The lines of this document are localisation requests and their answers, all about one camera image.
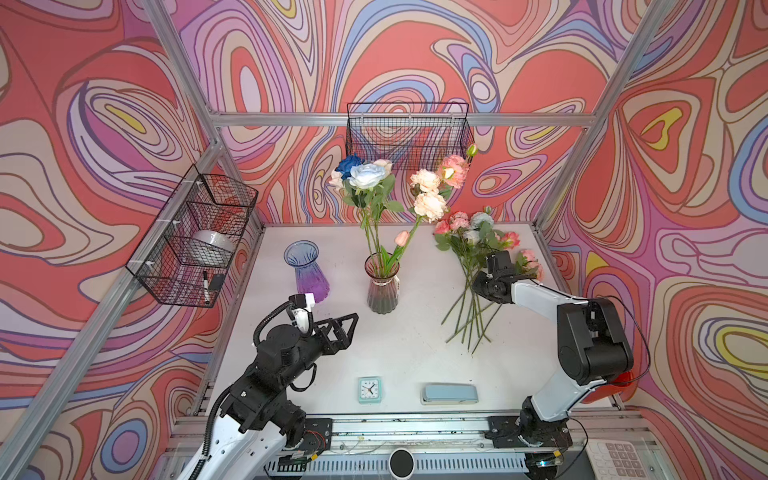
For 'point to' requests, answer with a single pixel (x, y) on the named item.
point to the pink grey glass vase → (383, 291)
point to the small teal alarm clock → (369, 389)
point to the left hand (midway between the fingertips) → (350, 319)
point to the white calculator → (615, 460)
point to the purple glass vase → (302, 255)
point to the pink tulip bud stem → (401, 239)
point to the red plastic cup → (625, 388)
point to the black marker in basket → (206, 288)
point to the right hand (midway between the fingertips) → (478, 290)
